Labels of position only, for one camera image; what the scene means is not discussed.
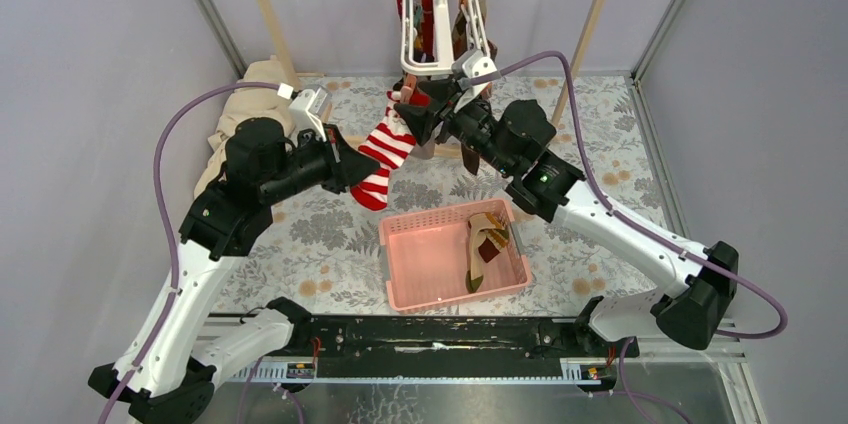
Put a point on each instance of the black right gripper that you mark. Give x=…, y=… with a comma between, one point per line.
x=421, y=120

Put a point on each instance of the white sock hanger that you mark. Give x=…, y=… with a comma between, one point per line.
x=444, y=24

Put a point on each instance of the pink plastic basket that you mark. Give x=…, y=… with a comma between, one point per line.
x=427, y=257

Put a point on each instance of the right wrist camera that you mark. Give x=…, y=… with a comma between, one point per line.
x=474, y=70

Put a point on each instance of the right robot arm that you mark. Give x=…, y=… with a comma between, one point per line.
x=693, y=283

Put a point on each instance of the red white santa sock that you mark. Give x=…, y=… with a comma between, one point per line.
x=390, y=144

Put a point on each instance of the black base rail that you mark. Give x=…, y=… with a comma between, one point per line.
x=443, y=350

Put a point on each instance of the red bear sock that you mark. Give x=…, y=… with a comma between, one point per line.
x=423, y=27

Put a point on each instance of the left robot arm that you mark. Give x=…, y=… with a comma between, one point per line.
x=163, y=377

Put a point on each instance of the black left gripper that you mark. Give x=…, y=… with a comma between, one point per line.
x=352, y=168

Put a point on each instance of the beige striped patchwork sock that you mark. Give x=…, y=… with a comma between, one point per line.
x=488, y=237

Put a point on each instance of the argyle brown sock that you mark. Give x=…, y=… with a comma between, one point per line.
x=471, y=159

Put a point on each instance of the wooden clothes rack frame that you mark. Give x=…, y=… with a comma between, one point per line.
x=282, y=51

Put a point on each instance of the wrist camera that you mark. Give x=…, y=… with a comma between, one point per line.
x=474, y=70
x=308, y=107

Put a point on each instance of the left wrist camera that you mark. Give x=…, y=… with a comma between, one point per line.
x=308, y=107

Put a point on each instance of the grey sock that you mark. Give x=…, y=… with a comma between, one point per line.
x=427, y=143

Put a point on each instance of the beige cloth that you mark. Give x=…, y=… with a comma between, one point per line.
x=243, y=104

